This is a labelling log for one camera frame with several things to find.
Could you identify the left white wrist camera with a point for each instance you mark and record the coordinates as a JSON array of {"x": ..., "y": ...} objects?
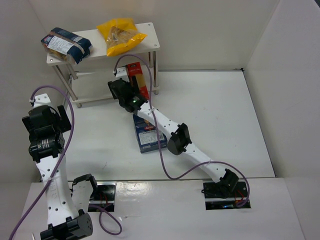
[{"x": 41, "y": 100}]

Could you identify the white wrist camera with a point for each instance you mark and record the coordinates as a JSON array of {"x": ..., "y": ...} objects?
[
  {"x": 41, "y": 100},
  {"x": 120, "y": 72}
]

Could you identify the yellow pasta bag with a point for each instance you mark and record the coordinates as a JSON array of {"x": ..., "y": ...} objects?
[{"x": 121, "y": 35}]

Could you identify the dark blue pasta box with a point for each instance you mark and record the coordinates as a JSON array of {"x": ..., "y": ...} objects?
[{"x": 145, "y": 134}]

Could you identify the white two-tier shelf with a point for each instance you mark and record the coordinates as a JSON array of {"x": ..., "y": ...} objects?
[{"x": 87, "y": 81}]

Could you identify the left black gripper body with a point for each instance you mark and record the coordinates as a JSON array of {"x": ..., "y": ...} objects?
[{"x": 64, "y": 118}]

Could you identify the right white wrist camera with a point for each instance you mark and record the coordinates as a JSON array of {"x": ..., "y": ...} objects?
[{"x": 120, "y": 72}]

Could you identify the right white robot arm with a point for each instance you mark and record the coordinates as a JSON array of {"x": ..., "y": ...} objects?
[{"x": 178, "y": 137}]

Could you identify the dark blue pasta bag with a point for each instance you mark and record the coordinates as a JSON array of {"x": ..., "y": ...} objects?
[{"x": 66, "y": 46}]

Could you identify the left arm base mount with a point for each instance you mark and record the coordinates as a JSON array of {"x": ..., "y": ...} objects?
[{"x": 103, "y": 196}]

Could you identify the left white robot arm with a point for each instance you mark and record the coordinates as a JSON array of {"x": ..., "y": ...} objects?
[{"x": 67, "y": 208}]

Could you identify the red spaghetti packet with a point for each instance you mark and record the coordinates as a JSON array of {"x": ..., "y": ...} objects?
[{"x": 137, "y": 79}]

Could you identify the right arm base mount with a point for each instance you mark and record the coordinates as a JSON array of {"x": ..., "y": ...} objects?
[{"x": 215, "y": 200}]

